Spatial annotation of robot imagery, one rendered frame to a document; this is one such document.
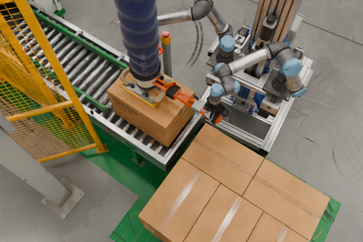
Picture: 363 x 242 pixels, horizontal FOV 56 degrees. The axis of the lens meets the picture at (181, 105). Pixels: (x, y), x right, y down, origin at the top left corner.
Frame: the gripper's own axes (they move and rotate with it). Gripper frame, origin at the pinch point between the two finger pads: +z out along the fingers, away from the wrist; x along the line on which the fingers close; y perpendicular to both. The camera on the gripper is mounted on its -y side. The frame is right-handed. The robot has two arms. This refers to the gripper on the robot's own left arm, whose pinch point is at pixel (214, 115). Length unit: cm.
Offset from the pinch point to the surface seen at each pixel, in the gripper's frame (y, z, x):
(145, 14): 50, -72, 5
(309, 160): -81, 118, -72
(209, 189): -21, 65, 27
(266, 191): -59, 64, 1
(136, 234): 15, 120, 87
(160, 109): 43, 25, 9
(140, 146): 47, 60, 33
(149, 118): 45, 26, 19
